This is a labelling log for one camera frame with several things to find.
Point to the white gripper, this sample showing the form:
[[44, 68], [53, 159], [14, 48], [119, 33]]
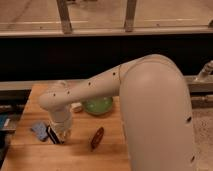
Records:
[[60, 123]]

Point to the black white striped eraser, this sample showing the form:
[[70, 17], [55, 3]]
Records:
[[52, 135]]

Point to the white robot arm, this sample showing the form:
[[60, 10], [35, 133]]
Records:
[[155, 106]]

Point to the blue sponge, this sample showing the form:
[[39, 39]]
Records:
[[39, 128]]

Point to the white plastic bottle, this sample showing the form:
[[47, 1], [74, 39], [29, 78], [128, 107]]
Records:
[[76, 107]]

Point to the red brown pen tool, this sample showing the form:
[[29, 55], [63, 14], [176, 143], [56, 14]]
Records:
[[97, 138]]

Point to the green bowl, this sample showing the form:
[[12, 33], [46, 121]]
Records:
[[98, 106]]

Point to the blue object at left edge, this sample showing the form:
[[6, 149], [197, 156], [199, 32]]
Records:
[[4, 121]]

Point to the white object at right edge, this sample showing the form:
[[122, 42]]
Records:
[[205, 72]]

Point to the left metal frame post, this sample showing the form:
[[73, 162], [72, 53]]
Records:
[[64, 16]]

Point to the metal frame post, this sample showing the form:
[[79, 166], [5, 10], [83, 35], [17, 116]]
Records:
[[64, 16], [130, 15]]

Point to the right metal frame post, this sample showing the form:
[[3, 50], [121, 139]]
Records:
[[130, 15]]

